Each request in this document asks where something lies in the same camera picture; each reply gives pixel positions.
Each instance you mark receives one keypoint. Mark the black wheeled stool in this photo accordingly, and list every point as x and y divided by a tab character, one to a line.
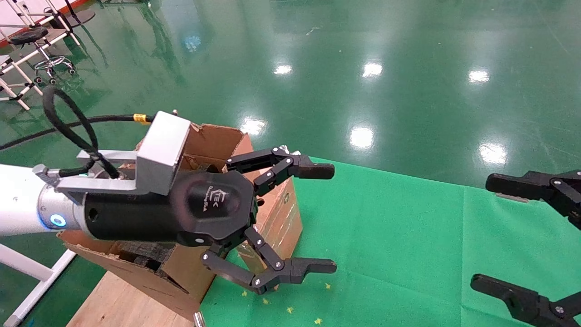
29	35

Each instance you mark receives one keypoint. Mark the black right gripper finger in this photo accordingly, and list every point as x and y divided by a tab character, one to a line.
522	186
513	297

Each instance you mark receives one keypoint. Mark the white pipe table frame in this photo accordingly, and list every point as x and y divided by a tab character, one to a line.
22	265

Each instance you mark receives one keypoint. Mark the black round stand base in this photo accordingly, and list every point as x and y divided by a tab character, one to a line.
79	18

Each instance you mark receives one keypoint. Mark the white pipe frame rack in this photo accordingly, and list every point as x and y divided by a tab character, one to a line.
18	59

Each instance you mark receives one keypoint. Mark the green table cloth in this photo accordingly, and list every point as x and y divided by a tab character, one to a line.
386	250

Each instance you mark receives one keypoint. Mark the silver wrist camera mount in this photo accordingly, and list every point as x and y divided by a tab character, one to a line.
161	145

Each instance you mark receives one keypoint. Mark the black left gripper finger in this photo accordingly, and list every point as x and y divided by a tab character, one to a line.
313	267
313	170

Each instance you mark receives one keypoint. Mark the open brown cardboard carton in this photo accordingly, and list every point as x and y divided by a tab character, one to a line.
186	281

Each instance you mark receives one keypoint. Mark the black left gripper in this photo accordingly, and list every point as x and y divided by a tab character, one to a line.
136	218

